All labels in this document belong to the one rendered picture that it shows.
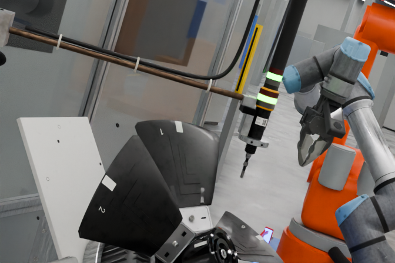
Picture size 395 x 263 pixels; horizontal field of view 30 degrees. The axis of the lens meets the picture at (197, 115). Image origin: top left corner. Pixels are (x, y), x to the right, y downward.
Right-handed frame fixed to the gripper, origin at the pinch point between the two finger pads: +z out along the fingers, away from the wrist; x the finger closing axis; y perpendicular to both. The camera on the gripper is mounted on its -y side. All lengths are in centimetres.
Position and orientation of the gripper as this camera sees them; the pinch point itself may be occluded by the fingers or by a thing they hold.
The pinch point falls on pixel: (304, 162)
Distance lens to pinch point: 200.4
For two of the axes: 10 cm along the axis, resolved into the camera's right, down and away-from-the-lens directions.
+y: -1.4, -2.5, 9.6
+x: -9.0, -3.6, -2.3
